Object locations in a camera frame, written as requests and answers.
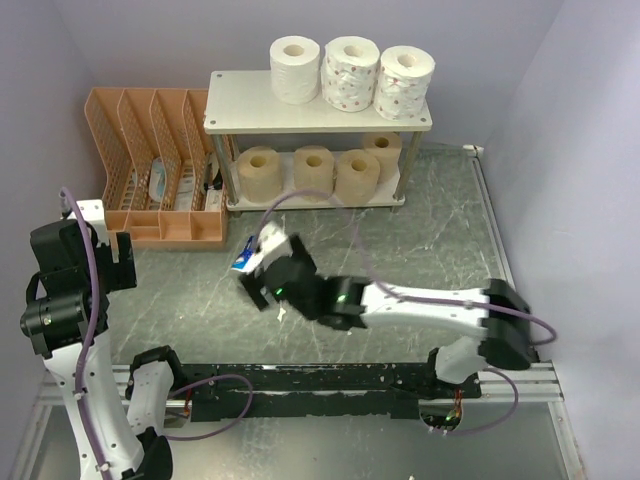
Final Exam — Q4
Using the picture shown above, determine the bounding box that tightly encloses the blue paper roll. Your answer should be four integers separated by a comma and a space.
231, 235, 261, 274

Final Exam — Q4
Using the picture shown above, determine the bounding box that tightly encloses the brown paper roll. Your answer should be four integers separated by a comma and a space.
334, 149, 380, 207

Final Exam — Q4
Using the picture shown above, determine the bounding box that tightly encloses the plain white paper roll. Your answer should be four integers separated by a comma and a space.
269, 36, 320, 105

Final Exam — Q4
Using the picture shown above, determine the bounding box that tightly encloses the white floral roll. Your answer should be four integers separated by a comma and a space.
320, 36, 380, 113
373, 45, 436, 121

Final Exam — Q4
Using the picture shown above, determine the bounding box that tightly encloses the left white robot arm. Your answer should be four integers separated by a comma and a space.
20, 219, 187, 479

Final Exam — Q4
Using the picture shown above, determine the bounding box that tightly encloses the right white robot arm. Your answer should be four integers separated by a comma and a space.
237, 229, 533, 398

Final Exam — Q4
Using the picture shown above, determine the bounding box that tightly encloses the white two-tier metal shelf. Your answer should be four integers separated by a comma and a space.
204, 70, 433, 212

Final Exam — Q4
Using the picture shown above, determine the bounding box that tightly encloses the orange plastic file organizer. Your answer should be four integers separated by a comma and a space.
84, 87, 228, 250

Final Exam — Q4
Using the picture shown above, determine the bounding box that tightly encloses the tissue pack in organizer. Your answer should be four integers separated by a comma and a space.
148, 157, 177, 203

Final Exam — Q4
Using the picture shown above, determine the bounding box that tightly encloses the black pen in organizer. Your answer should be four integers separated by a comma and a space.
201, 153, 212, 195

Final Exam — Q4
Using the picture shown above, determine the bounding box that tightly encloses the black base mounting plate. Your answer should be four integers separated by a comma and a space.
182, 363, 481, 422

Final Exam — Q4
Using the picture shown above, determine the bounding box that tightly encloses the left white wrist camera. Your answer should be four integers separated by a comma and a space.
60, 197, 111, 246

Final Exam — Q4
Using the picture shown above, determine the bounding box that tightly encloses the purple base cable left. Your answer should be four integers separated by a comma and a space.
162, 373, 257, 442

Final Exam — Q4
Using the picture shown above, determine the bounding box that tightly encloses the white wall plug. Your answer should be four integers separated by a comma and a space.
462, 144, 484, 156

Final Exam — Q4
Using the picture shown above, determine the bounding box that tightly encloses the aluminium frame rail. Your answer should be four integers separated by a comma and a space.
471, 151, 587, 479

